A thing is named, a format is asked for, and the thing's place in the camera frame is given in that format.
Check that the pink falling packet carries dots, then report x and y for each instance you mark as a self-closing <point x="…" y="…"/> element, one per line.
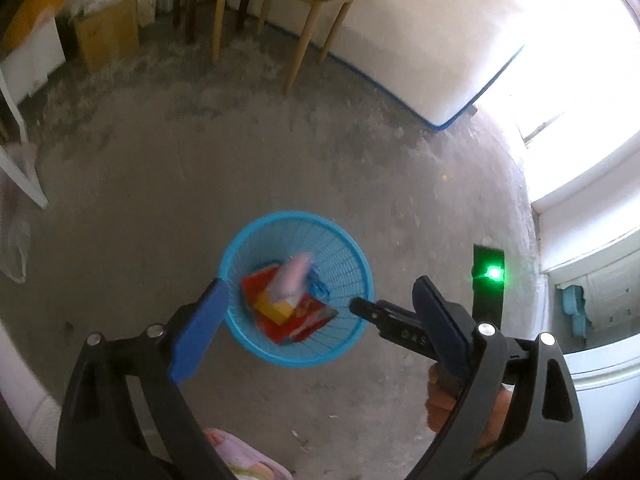
<point x="292" y="275"/>

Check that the yellow plastic bag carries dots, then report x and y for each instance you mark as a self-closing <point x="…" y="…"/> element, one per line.
<point x="35" y="10"/>

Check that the yellow box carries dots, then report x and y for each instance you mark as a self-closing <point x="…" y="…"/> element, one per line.
<point x="272" y="308"/>

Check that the white box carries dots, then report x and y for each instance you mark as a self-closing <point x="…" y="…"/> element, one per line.
<point x="30" y="67"/>

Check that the purple slipper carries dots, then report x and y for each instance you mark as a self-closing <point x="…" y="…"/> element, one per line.
<point x="245" y="455"/>

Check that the person's right hand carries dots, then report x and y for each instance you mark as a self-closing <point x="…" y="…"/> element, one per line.
<point x="442" y="400"/>

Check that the red snack bag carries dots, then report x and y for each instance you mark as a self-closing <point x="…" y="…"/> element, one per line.
<point x="305" y="322"/>

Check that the blue plastic piece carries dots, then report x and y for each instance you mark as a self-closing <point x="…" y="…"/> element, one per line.
<point x="575" y="307"/>

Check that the blue plastic mesh basket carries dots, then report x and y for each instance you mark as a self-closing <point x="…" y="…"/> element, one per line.
<point x="345" y="280"/>

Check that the brown cardboard box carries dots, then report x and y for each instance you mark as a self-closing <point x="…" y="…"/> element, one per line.
<point x="107" y="35"/>

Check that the white mattress with blue edge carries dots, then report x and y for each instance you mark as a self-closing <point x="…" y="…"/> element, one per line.
<point x="425" y="35"/>

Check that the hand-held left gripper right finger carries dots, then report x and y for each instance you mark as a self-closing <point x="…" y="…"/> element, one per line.
<point x="442" y="330"/>

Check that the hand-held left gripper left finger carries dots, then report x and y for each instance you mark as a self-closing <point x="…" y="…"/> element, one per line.
<point x="200" y="330"/>

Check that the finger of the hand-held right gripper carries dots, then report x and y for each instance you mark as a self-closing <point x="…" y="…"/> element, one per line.
<point x="395" y="327"/>

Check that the dark wooden stool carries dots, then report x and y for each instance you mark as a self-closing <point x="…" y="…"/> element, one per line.
<point x="189" y="10"/>

